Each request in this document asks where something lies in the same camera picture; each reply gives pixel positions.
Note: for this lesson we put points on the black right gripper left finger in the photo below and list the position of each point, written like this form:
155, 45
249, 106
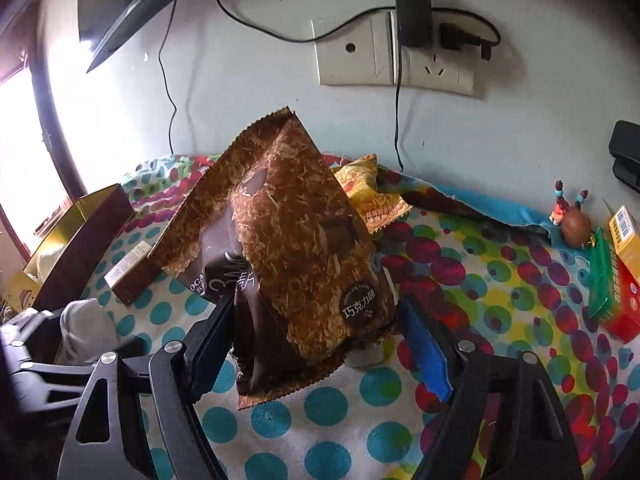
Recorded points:
170, 394

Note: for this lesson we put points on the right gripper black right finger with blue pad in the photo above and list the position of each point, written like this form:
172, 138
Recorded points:
532, 437

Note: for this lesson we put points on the brown chocolate snack bag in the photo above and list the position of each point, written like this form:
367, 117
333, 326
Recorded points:
269, 226

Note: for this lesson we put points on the yellow snack bag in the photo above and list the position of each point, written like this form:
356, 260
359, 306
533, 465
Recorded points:
359, 180

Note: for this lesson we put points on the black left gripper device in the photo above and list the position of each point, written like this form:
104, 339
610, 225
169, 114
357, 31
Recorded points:
62, 421

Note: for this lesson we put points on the crumpled white tissue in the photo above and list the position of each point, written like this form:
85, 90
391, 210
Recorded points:
86, 333

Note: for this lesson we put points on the small brown white box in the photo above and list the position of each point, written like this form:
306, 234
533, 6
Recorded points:
132, 274

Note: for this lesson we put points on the colourful polka dot cloth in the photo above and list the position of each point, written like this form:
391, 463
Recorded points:
507, 290

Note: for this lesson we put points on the green red medicine box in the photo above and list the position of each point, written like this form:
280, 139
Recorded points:
613, 291

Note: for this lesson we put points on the gold tin box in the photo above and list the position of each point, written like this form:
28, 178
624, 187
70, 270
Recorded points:
62, 264

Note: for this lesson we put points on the small brown snail figurine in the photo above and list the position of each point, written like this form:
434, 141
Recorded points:
575, 225

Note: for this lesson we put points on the yellow medicine box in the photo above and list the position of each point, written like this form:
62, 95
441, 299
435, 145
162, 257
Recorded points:
626, 240

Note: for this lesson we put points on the black stapler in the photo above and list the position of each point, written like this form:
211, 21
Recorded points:
624, 147

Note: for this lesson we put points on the black power adapter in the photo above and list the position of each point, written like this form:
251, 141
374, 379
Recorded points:
414, 23

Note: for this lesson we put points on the black plug with cable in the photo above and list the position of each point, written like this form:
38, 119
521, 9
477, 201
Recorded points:
453, 37

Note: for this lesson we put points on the white wall socket plate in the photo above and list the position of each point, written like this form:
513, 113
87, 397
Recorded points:
366, 53

